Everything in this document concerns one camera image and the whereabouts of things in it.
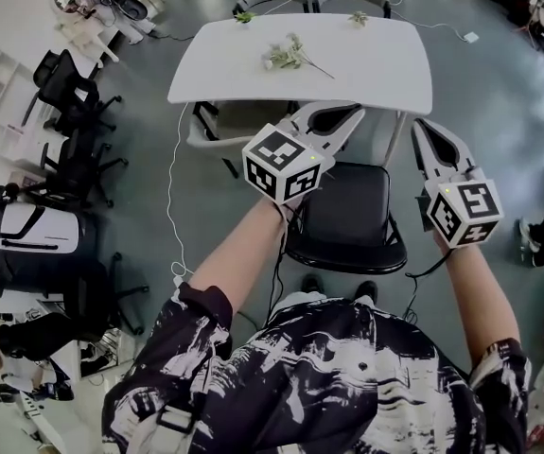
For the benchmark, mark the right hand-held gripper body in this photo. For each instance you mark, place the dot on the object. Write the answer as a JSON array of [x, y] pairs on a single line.
[[470, 211]]

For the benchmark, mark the person's left forearm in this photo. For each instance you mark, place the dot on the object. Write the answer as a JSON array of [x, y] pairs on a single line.
[[238, 253]]

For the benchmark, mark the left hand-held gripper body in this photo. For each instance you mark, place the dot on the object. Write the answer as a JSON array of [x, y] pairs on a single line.
[[276, 168]]

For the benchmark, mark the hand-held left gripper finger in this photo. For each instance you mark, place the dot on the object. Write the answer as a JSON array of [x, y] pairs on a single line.
[[347, 133], [310, 112]]

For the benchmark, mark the white rectangular table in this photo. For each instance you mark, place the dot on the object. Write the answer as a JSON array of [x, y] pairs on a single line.
[[375, 64]]

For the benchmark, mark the person's black white patterned shirt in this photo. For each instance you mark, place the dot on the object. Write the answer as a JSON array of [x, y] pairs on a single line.
[[323, 371]]

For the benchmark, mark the small green plant sprig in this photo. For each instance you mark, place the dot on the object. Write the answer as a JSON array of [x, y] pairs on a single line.
[[245, 17], [358, 17]]

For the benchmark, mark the person's white trousers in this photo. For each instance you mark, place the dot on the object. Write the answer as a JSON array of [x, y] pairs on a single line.
[[300, 298]]

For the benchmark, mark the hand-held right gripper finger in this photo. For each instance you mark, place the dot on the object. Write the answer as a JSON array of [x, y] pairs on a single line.
[[423, 154], [458, 154]]

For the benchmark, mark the white charger adapter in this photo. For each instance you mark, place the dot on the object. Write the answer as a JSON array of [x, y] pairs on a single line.
[[470, 37]]

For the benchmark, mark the black folding chair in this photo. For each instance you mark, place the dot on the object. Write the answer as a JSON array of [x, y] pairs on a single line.
[[347, 206]]

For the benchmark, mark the person's right forearm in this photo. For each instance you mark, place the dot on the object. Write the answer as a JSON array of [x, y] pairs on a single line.
[[479, 301]]

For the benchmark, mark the person's right black shoe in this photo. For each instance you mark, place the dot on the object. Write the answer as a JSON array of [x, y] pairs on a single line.
[[366, 290]]

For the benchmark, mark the white artificial flower bouquet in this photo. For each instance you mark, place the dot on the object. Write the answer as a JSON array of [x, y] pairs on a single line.
[[283, 57]]

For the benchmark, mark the white power strip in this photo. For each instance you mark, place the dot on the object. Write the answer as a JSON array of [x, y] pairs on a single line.
[[180, 284]]

